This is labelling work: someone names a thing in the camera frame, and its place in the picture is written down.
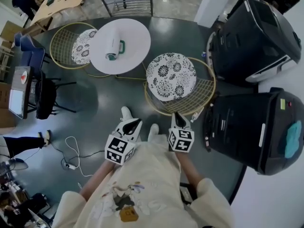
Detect long wooden table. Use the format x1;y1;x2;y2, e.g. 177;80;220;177
30;0;93;32

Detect person's cream shirt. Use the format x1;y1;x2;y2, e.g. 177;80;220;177
52;134;236;228

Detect person's right forearm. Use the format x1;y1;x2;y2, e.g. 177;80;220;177
175;151;206;187

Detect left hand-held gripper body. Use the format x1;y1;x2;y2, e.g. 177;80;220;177
104;131;140;166

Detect black chair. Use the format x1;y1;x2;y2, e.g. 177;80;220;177
35;70;77;120

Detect teal cloth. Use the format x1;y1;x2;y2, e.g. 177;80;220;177
284;121;303;159

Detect cardboard box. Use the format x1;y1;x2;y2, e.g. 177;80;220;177
0;83;17;128

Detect round floral seat cushion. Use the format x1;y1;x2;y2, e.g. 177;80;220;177
71;28;98;66
145;52;197;102

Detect white round table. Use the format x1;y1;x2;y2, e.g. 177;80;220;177
89;18;152;80

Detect person's left forearm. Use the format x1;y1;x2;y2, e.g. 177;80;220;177
79;160;119;200

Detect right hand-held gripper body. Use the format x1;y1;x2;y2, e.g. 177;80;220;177
168;126;195;153

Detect computer monitor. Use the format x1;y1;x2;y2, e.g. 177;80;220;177
8;66;35;120

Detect person's left white shoe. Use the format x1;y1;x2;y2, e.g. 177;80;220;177
120;106;133;122

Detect gold wire chair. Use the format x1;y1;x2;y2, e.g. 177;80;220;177
143;52;217;117
49;22;98;70

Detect white kettle with green handle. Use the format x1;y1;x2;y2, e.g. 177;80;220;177
105;27;126;61

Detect black machine with white trim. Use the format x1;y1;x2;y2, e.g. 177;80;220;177
206;0;302;83

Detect black machine with yellow label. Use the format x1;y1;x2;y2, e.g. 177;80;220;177
203;87;304;176

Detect white power strip cable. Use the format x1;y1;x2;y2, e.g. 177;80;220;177
61;136;95;177

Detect clear plastic bottle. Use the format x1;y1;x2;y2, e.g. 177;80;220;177
190;108;205;123

